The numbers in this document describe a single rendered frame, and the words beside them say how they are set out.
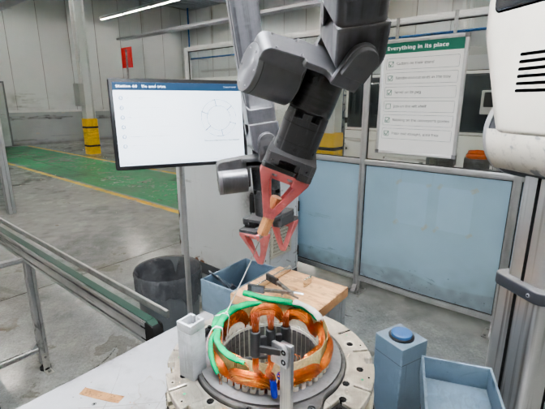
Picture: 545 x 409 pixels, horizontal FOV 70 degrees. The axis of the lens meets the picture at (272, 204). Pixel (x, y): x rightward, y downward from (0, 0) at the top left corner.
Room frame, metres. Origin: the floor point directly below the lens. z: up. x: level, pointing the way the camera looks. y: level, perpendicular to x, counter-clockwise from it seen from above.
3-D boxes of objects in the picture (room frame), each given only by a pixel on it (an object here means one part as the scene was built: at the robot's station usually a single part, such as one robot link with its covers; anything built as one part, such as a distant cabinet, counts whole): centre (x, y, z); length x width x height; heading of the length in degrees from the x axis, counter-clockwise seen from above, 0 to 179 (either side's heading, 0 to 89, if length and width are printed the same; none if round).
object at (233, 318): (0.59, 0.06, 1.12); 0.06 x 0.02 x 0.04; 146
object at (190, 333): (0.50, 0.12, 1.14); 0.03 x 0.03 x 0.09; 56
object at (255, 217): (0.80, 0.01, 1.28); 0.10 x 0.07 x 0.07; 144
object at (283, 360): (0.40, -0.01, 1.20); 0.02 x 0.01 x 0.03; 48
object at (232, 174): (0.78, 0.05, 1.37); 0.11 x 0.09 x 0.12; 103
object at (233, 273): (0.92, 0.08, 0.92); 0.17 x 0.11 x 0.28; 143
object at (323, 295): (0.82, -0.04, 1.05); 0.20 x 0.19 x 0.02; 53
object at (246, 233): (0.77, 0.02, 1.20); 0.07 x 0.07 x 0.09; 54
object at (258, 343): (0.41, 0.00, 1.21); 0.04 x 0.04 x 0.03; 56
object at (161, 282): (2.08, 0.60, 0.39); 0.39 x 0.39 x 0.35
